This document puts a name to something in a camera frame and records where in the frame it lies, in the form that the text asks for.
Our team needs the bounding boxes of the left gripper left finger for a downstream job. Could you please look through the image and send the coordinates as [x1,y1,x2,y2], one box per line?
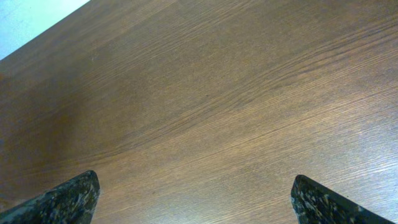
[1,170,100,224]

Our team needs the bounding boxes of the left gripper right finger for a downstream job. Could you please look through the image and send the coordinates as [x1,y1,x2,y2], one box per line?
[290,175,393,224]

